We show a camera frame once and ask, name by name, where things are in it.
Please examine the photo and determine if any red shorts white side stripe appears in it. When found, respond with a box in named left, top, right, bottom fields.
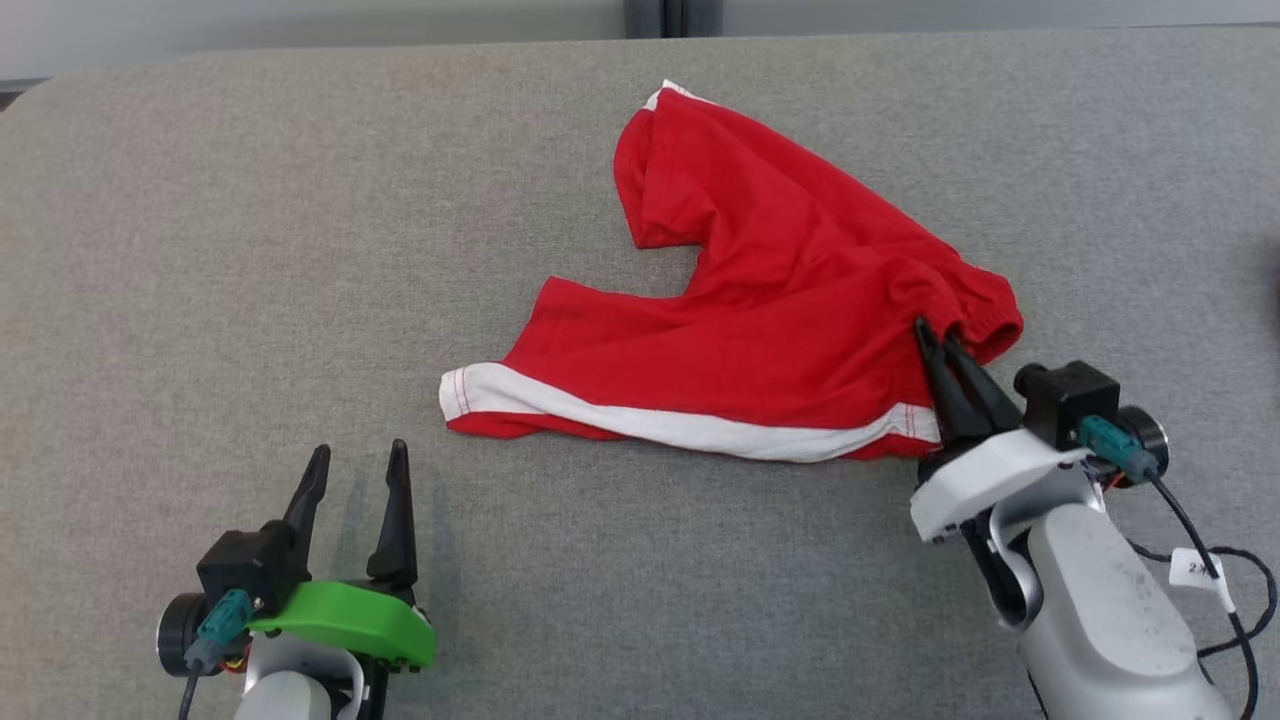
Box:
left=438, top=80, right=1026, bottom=464

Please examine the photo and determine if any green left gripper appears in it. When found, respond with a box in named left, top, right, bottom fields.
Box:
left=245, top=439, right=437, bottom=720

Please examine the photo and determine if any teal camera connector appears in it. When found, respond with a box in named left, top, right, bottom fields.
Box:
left=183, top=590, right=253, bottom=673
left=1078, top=415, right=1161, bottom=483

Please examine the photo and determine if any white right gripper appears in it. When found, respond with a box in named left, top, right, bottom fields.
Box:
left=908, top=318, right=1096, bottom=631

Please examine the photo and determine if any teal left camera connector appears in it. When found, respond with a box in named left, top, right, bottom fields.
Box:
left=183, top=590, right=253, bottom=673

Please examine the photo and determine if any grey fabric sofa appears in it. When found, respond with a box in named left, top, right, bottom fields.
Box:
left=0, top=25, right=1280, bottom=720

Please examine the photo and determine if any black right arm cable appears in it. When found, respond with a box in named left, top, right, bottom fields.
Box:
left=1130, top=470, right=1280, bottom=720

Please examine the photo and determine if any grey door frame post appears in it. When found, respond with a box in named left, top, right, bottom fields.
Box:
left=625, top=0, right=723, bottom=39

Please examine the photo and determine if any teal right camera connector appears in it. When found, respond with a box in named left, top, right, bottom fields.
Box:
left=1078, top=415, right=1161, bottom=483

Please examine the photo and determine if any white cable label tag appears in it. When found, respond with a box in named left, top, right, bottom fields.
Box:
left=1168, top=545, right=1236, bottom=613

